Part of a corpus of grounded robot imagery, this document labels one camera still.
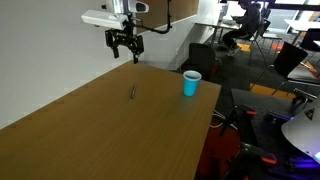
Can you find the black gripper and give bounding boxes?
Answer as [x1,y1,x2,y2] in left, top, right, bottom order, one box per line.
[104,28,145,65]

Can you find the dark pen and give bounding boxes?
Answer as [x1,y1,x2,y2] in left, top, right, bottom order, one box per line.
[129,83,138,100]

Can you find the blue paper cup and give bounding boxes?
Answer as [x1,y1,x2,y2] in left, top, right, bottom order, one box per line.
[182,70,203,98]

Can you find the black office chair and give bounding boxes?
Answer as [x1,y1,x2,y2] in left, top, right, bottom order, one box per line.
[179,42,218,81]

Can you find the grey office table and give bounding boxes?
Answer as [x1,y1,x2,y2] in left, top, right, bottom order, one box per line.
[194,19,241,48]

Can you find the seated person dark clothes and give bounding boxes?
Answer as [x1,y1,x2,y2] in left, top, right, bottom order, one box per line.
[221,0,263,51]

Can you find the red clamp on table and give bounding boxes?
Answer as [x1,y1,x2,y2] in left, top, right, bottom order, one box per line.
[194,123,248,180]

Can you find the chair under seated person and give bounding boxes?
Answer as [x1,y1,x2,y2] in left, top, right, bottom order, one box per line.
[233,18,273,66]

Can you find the black breadboard table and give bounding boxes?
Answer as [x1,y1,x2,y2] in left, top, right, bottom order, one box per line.
[229,88,320,180]

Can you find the black chair metal legs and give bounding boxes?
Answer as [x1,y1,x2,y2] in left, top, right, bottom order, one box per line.
[249,40,309,98]

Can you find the white office table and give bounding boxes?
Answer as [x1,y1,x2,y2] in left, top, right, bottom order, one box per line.
[283,18,320,46]

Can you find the black desk clamp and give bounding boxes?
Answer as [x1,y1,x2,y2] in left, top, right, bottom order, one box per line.
[292,87,318,106]

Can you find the dark chair by white table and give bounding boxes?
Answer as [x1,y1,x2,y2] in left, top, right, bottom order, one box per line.
[298,28,320,53]

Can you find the white rounded housing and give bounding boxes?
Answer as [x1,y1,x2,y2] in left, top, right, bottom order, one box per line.
[280,104,320,164]

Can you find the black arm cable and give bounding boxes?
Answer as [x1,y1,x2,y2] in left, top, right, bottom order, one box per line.
[134,0,174,35]

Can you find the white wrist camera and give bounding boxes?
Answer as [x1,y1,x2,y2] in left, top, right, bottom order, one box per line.
[80,9,129,31]

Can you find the white cable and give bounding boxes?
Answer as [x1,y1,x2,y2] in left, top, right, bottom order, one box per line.
[209,109,234,129]

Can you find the black clamp orange handle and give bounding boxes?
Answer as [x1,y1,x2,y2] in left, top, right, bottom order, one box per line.
[229,142,278,180]
[219,104,258,138]

